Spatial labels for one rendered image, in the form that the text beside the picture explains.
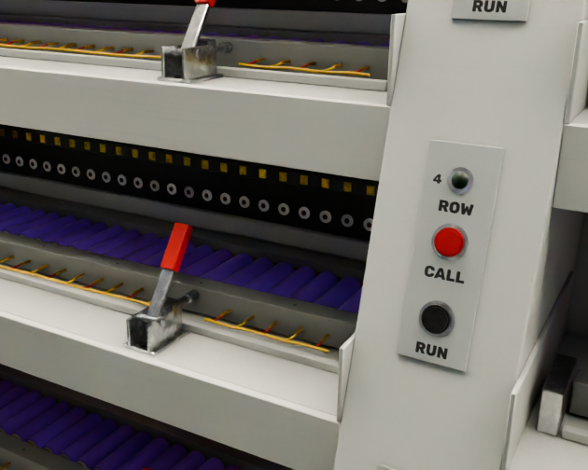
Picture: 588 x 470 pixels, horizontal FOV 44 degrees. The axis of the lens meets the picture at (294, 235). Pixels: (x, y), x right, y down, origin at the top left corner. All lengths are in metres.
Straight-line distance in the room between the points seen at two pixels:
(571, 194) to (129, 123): 0.30
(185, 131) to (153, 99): 0.03
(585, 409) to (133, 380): 0.30
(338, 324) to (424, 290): 0.11
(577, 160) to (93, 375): 0.36
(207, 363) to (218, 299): 0.07
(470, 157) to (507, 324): 0.09
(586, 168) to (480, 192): 0.05
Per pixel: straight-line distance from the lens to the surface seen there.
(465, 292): 0.41
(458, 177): 0.40
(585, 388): 0.47
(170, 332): 0.53
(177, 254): 0.53
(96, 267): 0.62
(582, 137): 0.40
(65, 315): 0.59
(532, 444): 0.45
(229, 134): 0.48
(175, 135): 0.50
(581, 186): 0.40
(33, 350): 0.59
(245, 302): 0.54
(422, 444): 0.43
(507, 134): 0.40
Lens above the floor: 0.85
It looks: 6 degrees down
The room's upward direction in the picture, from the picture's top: 8 degrees clockwise
